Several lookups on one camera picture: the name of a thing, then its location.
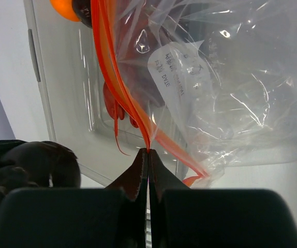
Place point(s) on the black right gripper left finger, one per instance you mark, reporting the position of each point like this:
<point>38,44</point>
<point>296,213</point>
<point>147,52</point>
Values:
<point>131,225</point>

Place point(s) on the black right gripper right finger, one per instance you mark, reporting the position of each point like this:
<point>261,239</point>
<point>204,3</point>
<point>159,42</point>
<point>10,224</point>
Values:
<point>160,180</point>

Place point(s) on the clear zip top bag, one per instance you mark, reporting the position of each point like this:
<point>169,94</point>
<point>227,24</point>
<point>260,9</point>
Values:
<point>214,83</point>

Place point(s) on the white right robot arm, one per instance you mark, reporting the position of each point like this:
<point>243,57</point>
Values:
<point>42,203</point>

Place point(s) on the red plastic lobster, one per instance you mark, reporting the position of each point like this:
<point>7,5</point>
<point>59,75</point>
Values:
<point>114,110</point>

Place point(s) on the clear grey plastic tray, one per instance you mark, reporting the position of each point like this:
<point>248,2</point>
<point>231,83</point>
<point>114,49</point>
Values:
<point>71,89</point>

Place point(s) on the peach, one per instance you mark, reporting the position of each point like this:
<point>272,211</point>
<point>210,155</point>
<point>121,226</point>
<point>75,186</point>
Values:
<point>64,8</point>

